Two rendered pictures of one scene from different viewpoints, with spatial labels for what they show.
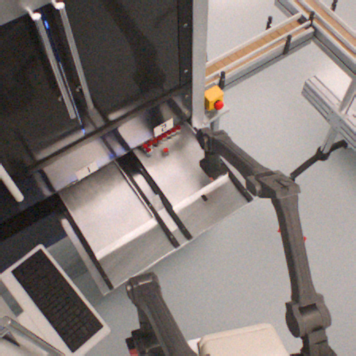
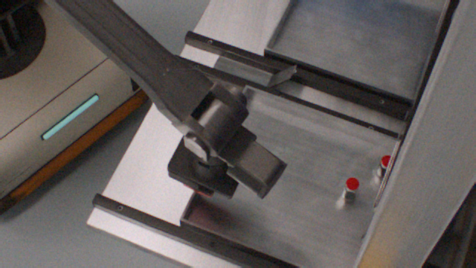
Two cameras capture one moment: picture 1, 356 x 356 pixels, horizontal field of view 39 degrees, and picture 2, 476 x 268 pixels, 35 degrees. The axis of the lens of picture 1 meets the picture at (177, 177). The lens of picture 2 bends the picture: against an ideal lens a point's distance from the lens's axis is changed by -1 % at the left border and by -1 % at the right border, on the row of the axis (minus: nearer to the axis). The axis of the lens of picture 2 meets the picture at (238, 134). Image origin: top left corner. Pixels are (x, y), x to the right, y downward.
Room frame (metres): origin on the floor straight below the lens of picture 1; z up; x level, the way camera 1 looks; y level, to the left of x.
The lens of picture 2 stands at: (1.33, -0.41, 1.96)
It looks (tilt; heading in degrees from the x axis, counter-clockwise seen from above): 60 degrees down; 142
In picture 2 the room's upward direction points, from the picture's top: 1 degrees clockwise
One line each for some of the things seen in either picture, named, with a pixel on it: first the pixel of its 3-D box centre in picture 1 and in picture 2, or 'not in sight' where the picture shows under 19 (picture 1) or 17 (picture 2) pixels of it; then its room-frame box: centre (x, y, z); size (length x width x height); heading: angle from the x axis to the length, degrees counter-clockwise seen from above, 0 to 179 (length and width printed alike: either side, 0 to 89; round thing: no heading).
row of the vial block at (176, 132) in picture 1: (162, 139); not in sight; (1.09, 0.05, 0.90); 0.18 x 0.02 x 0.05; 121
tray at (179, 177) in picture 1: (176, 160); (315, 192); (1.00, 0.00, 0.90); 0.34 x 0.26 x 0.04; 31
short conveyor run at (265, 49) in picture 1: (245, 56); not in sight; (1.49, -0.33, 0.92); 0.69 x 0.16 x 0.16; 121
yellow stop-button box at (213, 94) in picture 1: (211, 97); not in sight; (1.23, -0.16, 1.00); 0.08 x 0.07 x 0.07; 31
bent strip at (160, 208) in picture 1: (164, 213); (253, 67); (0.76, 0.06, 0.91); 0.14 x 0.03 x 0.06; 30
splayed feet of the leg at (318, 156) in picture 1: (321, 156); not in sight; (1.43, -0.85, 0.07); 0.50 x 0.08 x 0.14; 121
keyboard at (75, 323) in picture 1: (56, 297); not in sight; (0.48, 0.47, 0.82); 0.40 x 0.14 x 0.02; 39
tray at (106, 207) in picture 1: (103, 202); (380, 30); (0.82, 0.29, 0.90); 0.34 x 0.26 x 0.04; 31
